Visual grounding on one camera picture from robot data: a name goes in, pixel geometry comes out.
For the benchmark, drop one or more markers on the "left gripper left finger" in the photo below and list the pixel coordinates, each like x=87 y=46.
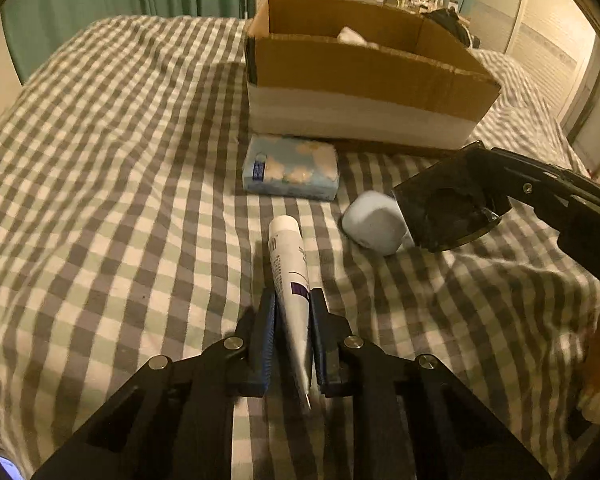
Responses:
x=174 y=419

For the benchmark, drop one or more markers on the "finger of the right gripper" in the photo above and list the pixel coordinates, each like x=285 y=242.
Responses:
x=450 y=204

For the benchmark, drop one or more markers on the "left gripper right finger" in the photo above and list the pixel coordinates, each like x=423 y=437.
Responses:
x=412 y=418

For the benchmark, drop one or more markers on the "white cream tube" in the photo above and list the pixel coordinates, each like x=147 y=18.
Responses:
x=290 y=275

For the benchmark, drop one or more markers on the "white knit glove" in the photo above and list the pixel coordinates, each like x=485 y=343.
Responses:
x=349 y=36

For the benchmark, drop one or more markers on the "brown cardboard box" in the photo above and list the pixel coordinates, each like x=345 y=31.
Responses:
x=422 y=89

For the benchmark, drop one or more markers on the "blue tissue pack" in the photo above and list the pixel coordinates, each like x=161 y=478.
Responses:
x=290 y=167

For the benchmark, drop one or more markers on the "black jacket on chair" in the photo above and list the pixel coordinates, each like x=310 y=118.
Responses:
x=450 y=21

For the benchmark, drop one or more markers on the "white louvered wardrobe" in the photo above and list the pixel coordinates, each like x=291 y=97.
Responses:
x=551 y=39

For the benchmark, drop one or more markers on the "grey checkered bed cover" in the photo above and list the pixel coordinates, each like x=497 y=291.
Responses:
x=125 y=233

